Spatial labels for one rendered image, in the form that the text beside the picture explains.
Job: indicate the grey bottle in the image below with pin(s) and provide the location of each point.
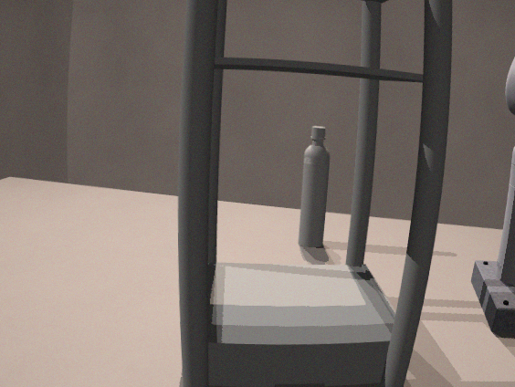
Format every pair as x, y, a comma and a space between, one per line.
314, 190

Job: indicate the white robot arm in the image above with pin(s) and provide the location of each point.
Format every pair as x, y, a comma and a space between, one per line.
505, 269

